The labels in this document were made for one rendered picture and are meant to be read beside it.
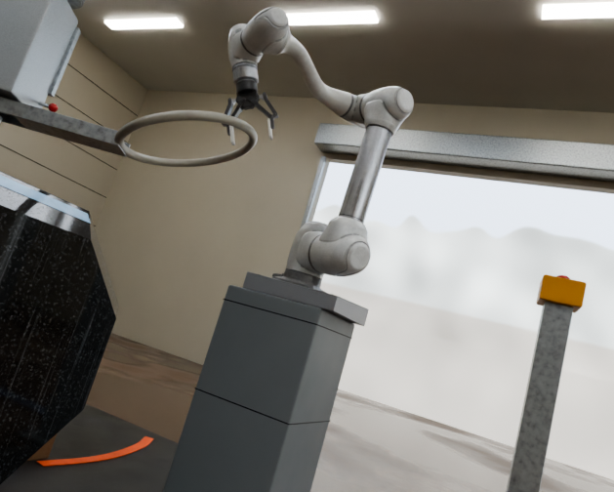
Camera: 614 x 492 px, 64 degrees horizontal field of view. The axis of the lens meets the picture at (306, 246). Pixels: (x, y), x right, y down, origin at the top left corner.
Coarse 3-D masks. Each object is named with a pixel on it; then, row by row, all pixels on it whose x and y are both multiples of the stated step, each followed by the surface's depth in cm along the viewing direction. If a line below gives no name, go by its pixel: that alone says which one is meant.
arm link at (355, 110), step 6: (354, 96) 200; (360, 96) 200; (354, 102) 199; (360, 102) 197; (354, 108) 199; (360, 108) 197; (348, 114) 201; (354, 114) 200; (360, 114) 198; (348, 120) 204; (354, 120) 202; (360, 120) 200; (360, 126) 207
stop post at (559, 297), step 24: (552, 288) 152; (576, 288) 150; (552, 312) 152; (552, 336) 151; (552, 360) 149; (528, 384) 150; (552, 384) 147; (528, 408) 147; (552, 408) 145; (528, 432) 146; (528, 456) 144; (528, 480) 142
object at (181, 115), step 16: (160, 112) 153; (176, 112) 152; (192, 112) 153; (208, 112) 155; (128, 128) 156; (240, 128) 165; (144, 160) 186; (160, 160) 191; (176, 160) 195; (192, 160) 197; (208, 160) 197; (224, 160) 196
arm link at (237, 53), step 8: (240, 24) 174; (232, 32) 174; (240, 32) 170; (232, 40) 172; (240, 40) 168; (232, 48) 172; (240, 48) 169; (232, 56) 173; (240, 56) 171; (248, 56) 171; (256, 56) 171; (232, 64) 174; (256, 64) 175
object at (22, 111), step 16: (16, 112) 164; (32, 112) 165; (48, 112) 165; (32, 128) 173; (48, 128) 168; (64, 128) 165; (80, 128) 166; (96, 128) 166; (96, 144) 173; (112, 144) 168; (128, 144) 178
